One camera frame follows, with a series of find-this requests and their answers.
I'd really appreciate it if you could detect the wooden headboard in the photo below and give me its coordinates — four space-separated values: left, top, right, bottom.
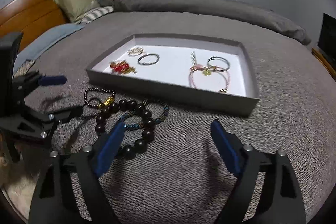
0 0 116 49

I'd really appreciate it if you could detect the cream fluffy rug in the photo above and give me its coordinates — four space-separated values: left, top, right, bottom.
4 172 36 216

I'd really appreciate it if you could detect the large dark wooden bead bracelet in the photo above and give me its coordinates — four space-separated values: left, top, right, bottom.
95 99 155 160

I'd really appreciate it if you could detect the olive pillow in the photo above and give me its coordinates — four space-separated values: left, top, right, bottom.
52 0 108 22

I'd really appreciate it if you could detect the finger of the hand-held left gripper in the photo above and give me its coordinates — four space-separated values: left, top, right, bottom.
0 106 84 147
14 72 67 98

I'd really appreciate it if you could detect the pink braided cord bracelet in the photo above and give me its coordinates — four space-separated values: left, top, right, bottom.
188 64 231 94

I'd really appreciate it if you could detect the grey duvet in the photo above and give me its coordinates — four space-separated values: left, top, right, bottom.
97 0 312 45

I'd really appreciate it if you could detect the patterned cloth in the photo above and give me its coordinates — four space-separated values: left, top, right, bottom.
14 59 36 75

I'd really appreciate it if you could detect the black television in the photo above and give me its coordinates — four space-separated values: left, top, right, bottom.
317 13 336 57

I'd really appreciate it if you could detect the small dark bead bracelet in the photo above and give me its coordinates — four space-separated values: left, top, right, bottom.
84 88 116 110

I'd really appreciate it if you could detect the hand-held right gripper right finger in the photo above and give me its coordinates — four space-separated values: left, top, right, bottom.
210 119 306 224

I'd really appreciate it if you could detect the red and gold ornament bracelet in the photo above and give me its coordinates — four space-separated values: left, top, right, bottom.
109 61 137 75

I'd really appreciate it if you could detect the striped pillow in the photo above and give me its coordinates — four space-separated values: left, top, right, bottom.
76 6 114 24

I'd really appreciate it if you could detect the thin black bangle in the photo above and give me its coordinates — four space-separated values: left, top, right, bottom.
138 53 160 66

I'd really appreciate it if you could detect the grey shallow cardboard box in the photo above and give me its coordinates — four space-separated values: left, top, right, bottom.
86 34 260 117

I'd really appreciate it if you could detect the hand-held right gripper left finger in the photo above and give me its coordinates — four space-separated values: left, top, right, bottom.
28 120 126 224

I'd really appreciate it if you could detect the grey knit blanket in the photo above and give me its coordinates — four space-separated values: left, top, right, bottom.
8 11 334 224

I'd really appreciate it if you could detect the wooden television stand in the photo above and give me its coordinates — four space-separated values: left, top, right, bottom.
311 47 336 75

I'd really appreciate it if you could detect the blue bead bracelet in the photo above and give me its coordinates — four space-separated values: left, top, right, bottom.
118 105 170 131

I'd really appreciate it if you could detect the dark metal bangle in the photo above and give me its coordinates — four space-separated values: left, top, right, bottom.
207 56 231 72

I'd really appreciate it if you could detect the blue bed sheet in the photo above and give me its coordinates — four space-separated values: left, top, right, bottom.
14 23 86 62

